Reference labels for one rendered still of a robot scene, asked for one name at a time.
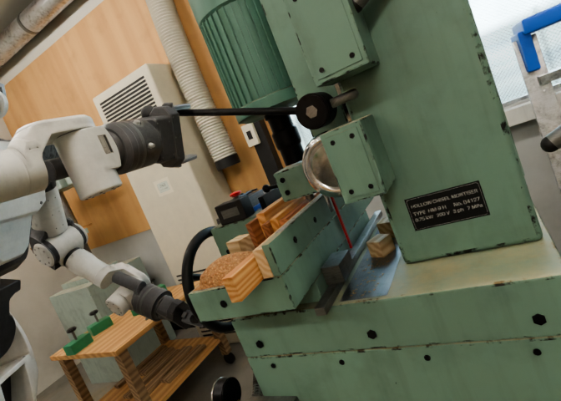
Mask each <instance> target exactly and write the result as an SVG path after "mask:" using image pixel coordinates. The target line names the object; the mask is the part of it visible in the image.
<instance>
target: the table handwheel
mask: <svg viewBox="0 0 561 401"><path fill-rule="evenodd" d="M214 227H216V226H209V227H206V228H205V229H203V230H201V231H199V232H198V233H197V234H196V235H195V236H194V237H193V238H192V239H191V241H190V243H189V245H188V246H187V248H186V250H185V253H184V258H183V262H182V270H181V279H182V287H183V291H184V297H185V300H186V302H187V304H188V306H189V308H190V311H191V312H192V313H193V315H194V316H195V318H196V319H197V320H198V322H199V323H200V324H202V325H203V326H204V327H206V328H207V329H209V330H210V331H213V332H218V333H228V332H233V331H234V330H235V329H234V327H233V324H232V322H231V321H228V322H220V321H217V320H214V321H208V322H201V321H200V320H199V318H198V316H197V314H196V311H195V309H194V307H193V305H192V302H191V300H190V298H189V295H188V294H189V293H190V292H192V291H193V290H194V289H195V285H194V281H198V280H199V279H200V276H201V274H194V273H193V266H194V260H195V255H196V252H197V251H198V249H199V247H200V245H201V244H202V242H203V241H204V240H206V239H207V238H209V237H211V236H213V235H212V233H211V229H212V228H214Z"/></svg>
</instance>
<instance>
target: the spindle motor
mask: <svg viewBox="0 0 561 401"><path fill-rule="evenodd" d="M188 2H189V4H190V7H191V9H192V12H193V14H194V16H195V19H196V22H197V23H198V26H199V28H200V31H201V33H202V35H203V38H204V40H205V43H206V46H207V48H208V49H209V52H210V56H211V58H212V60H213V62H214V64H215V67H216V70H217V72H218V75H219V76H220V80H221V82H222V84H223V86H224V89H225V92H226V94H227V97H228V99H229V101H230V104H231V107H232V109H234V108H271V107H287V106H289V107H294V106H296V105H297V103H298V98H297V96H296V92H295V90H294V88H293V86H292V83H291V80H290V77H289V75H288V73H287V70H286V66H285V65H284V62H283V60H282V57H281V54H280V51H279V49H278V47H277V44H276V42H275V39H274V36H273V34H272V32H271V29H270V25H269V24H268V21H267V19H266V16H265V13H264V10H263V8H262V6H261V3H260V0H188ZM235 117H236V119H237V121H238V124H250V123H254V122H256V121H259V120H262V119H264V115H236V116H235Z"/></svg>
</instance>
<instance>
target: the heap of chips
mask: <svg viewBox="0 0 561 401"><path fill-rule="evenodd" d="M252 252H253V251H240V252H234V253H230V254H227V255H224V256H221V257H220V258H218V259H216V260H215V261H213V262H212V263H211V264H210V265H209V266H208V267H207V268H206V269H205V271H204V272H203V273H202V274H201V276H200V285H199V286H198V287H196V288H195V289H194V290H193V291H192V292H194V291H198V290H203V289H207V288H212V287H219V286H224V283H223V282H222V278H223V277H225V276H226V275H227V274H228V273H229V272H231V271H232V270H233V269H234V268H235V267H236V266H238V265H239V264H240V263H241V262H242V261H243V260H244V259H246V257H248V256H249V255H250V254H251V253H252Z"/></svg>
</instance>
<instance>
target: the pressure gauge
mask: <svg viewBox="0 0 561 401"><path fill-rule="evenodd" d="M240 398H241V387H240V383H239V381H238V380H237V379H236V378H234V377H220V378H218V379H217V380H216V381H215V383H214V385H213V387H212V390H211V401H240Z"/></svg>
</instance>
